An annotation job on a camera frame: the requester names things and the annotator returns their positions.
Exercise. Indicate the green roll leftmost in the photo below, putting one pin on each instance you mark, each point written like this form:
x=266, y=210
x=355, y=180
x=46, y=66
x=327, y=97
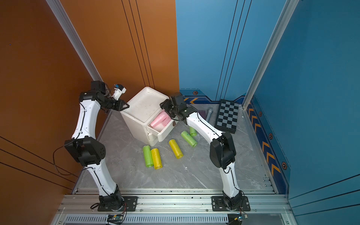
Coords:
x=147, y=156

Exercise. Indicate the green circuit board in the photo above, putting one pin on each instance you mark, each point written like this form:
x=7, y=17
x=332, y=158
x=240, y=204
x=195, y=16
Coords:
x=239, y=219
x=116, y=219

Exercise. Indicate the white three-drawer cabinet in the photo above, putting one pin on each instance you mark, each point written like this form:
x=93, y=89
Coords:
x=144, y=107

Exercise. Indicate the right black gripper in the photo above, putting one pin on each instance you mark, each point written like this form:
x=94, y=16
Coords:
x=166, y=105

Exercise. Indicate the right green circuit board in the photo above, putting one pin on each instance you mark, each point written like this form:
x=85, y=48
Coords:
x=239, y=219

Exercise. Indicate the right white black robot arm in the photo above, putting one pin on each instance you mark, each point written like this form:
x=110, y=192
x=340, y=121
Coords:
x=222, y=149

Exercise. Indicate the right aluminium corner post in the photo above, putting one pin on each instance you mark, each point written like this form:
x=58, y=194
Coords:
x=274, y=40

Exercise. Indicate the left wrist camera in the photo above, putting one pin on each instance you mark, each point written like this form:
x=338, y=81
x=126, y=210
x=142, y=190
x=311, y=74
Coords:
x=118, y=91

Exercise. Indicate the aluminium mounting rail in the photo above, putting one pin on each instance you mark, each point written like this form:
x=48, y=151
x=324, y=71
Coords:
x=175, y=207

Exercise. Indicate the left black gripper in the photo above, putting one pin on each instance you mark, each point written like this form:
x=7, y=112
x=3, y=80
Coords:
x=120, y=107

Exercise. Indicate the yellow roll right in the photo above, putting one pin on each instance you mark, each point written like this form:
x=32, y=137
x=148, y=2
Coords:
x=175, y=148

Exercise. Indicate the silver toy microphone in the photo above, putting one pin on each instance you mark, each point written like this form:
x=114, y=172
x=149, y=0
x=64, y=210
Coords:
x=209, y=114

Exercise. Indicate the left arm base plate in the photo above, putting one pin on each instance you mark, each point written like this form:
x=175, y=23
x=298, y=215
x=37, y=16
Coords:
x=127, y=203

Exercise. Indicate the aluminium corner post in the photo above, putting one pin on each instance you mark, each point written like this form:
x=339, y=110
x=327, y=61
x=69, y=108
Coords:
x=71, y=33
x=274, y=40

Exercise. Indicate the yellow roll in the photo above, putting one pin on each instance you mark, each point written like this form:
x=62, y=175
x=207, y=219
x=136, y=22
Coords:
x=157, y=163
x=175, y=148

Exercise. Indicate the yellow roll left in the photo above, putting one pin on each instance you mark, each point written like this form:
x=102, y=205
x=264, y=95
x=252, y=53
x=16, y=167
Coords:
x=157, y=163

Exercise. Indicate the green roll with label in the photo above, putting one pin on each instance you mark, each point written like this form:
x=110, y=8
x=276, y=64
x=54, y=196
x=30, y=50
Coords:
x=189, y=139

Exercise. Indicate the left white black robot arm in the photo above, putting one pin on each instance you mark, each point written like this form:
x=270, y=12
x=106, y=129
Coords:
x=87, y=150

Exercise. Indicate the black silver chessboard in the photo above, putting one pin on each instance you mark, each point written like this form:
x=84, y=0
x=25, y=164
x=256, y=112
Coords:
x=227, y=116

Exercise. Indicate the left aluminium corner post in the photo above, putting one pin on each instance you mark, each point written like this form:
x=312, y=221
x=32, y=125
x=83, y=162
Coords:
x=71, y=33

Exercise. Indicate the left green circuit board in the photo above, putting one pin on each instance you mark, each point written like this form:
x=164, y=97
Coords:
x=116, y=219

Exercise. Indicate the purple embossed cube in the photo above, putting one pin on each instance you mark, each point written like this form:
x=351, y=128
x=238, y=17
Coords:
x=202, y=114

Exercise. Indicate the pink roll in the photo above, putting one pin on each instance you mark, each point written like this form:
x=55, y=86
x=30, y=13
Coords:
x=159, y=119
x=159, y=127
x=166, y=121

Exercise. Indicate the green roll near microphone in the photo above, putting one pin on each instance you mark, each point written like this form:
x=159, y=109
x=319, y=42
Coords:
x=192, y=132

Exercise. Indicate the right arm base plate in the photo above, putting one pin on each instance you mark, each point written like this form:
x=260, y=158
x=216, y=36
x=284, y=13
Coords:
x=225, y=204

